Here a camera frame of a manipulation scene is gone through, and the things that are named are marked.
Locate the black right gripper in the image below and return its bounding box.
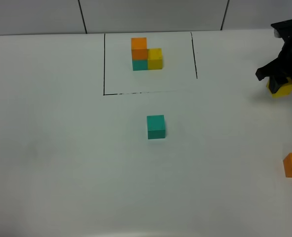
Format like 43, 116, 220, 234
255, 19, 292, 85

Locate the yellow template block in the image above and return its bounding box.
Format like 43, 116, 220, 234
147, 48, 163, 70

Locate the teal template block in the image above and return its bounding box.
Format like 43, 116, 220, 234
132, 60, 148, 71

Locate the orange template block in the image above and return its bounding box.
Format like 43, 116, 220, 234
131, 38, 148, 60

